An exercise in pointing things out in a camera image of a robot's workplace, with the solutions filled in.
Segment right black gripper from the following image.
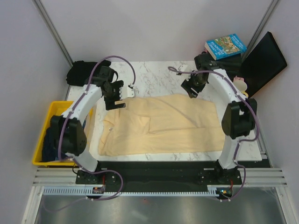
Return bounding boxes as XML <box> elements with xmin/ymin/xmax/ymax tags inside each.
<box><xmin>181</xmin><ymin>70</ymin><xmax>207</xmax><ymax>99</ymax></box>

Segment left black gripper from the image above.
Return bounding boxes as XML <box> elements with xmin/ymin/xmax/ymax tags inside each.
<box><xmin>103</xmin><ymin>81</ymin><xmax>126</xmax><ymax>111</ymax></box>

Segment cream yellow t-shirt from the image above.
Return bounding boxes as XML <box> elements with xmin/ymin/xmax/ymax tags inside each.
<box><xmin>98</xmin><ymin>94</ymin><xmax>225</xmax><ymax>156</ymax></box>

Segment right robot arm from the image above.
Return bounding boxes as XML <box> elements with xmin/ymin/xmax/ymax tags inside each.
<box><xmin>181</xmin><ymin>52</ymin><xmax>258</xmax><ymax>184</ymax></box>

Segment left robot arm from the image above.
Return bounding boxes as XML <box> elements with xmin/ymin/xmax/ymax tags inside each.
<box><xmin>50</xmin><ymin>66</ymin><xmax>126</xmax><ymax>183</ymax></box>

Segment black box with knobs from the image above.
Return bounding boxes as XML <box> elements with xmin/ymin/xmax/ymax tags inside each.
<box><xmin>198</xmin><ymin>50</ymin><xmax>245</xmax><ymax>80</ymax></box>

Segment small pink box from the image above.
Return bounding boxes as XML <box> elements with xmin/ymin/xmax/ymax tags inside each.
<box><xmin>233</xmin><ymin>76</ymin><xmax>244</xmax><ymax>82</ymax></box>

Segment folded black t-shirt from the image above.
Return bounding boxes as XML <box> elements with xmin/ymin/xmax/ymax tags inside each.
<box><xmin>66</xmin><ymin>60</ymin><xmax>111</xmax><ymax>87</ymax></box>

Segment yellow ceramic mug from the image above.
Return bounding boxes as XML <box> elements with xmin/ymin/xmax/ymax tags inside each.
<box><xmin>233</xmin><ymin>80</ymin><xmax>249</xmax><ymax>98</ymax></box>

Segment colourful treehouse book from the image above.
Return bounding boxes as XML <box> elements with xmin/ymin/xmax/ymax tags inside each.
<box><xmin>205</xmin><ymin>34</ymin><xmax>247</xmax><ymax>60</ymax></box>

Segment yellow plastic bin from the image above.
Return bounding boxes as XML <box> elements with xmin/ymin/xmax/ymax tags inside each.
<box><xmin>32</xmin><ymin>101</ymin><xmax>94</xmax><ymax>167</ymax></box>

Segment black flat panel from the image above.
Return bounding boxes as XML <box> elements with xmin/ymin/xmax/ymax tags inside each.
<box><xmin>237</xmin><ymin>31</ymin><xmax>287</xmax><ymax>98</ymax></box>

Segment navy blue t-shirt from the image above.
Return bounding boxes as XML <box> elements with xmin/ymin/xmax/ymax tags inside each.
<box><xmin>42</xmin><ymin>128</ymin><xmax>58</xmax><ymax>162</ymax></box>

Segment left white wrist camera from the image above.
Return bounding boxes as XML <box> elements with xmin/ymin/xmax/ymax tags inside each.
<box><xmin>119</xmin><ymin>85</ymin><xmax>136</xmax><ymax>100</ymax></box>

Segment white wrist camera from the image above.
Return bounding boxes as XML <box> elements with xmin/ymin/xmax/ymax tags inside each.
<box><xmin>176</xmin><ymin>64</ymin><xmax>189</xmax><ymax>76</ymax></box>
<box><xmin>119</xmin><ymin>85</ymin><xmax>136</xmax><ymax>100</ymax></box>

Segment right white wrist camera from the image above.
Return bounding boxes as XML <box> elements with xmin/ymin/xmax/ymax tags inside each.
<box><xmin>176</xmin><ymin>64</ymin><xmax>189</xmax><ymax>76</ymax></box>

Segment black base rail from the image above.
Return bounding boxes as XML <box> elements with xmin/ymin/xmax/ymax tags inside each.
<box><xmin>76</xmin><ymin>161</ymin><xmax>242</xmax><ymax>193</ymax></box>

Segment white slotted cable duct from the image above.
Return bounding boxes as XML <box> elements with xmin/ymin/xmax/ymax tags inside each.
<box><xmin>43</xmin><ymin>186</ymin><xmax>105</xmax><ymax>196</ymax></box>

